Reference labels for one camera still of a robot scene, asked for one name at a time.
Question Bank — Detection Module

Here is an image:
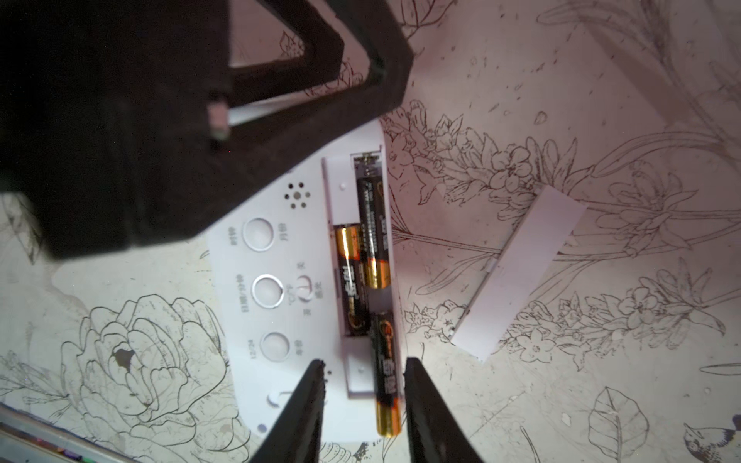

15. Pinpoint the black gold AAA battery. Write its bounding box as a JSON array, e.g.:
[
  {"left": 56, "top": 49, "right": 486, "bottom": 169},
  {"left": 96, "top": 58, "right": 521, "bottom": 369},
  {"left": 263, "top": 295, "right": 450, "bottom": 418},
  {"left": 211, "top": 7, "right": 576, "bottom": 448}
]
[
  {"left": 335, "top": 225, "right": 371, "bottom": 337},
  {"left": 370, "top": 311, "right": 401, "bottom": 438},
  {"left": 357, "top": 176, "right": 391, "bottom": 289}
]

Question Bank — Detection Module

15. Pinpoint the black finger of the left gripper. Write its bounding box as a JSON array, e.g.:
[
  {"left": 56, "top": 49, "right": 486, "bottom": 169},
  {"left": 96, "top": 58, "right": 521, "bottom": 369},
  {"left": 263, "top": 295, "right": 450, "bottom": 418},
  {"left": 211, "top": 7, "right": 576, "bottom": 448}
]
[
  {"left": 228, "top": 1, "right": 413, "bottom": 210},
  {"left": 228, "top": 0, "right": 345, "bottom": 107}
]

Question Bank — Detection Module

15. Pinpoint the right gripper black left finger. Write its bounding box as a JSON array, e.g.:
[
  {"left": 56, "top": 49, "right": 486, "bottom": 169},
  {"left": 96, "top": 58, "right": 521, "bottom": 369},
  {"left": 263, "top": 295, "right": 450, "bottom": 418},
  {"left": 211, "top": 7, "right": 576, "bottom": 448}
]
[{"left": 250, "top": 359, "right": 326, "bottom": 463}]

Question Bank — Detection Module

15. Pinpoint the white battery cover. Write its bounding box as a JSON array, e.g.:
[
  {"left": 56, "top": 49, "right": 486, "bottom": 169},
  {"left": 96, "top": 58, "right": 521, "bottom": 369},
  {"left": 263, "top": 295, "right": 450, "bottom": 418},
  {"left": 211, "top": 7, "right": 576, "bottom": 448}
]
[{"left": 451, "top": 186, "right": 587, "bottom": 362}]

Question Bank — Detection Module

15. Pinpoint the white digital alarm clock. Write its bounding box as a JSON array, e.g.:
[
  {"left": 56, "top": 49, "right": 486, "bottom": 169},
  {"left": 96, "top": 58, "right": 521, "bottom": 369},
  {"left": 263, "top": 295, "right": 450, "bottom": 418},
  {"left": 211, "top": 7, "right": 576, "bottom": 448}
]
[{"left": 206, "top": 121, "right": 399, "bottom": 442}]

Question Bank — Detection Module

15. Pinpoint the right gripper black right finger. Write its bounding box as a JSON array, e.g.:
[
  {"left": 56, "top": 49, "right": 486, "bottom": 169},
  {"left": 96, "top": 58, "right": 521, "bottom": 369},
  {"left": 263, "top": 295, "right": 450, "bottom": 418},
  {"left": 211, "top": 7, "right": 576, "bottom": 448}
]
[{"left": 404, "top": 357, "right": 482, "bottom": 463}]

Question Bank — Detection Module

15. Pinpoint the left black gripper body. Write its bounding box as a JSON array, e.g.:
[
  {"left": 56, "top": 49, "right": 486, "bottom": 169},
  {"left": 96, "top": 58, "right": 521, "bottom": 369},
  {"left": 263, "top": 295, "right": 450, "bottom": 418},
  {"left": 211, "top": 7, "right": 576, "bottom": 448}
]
[{"left": 1, "top": 1, "right": 231, "bottom": 259}]

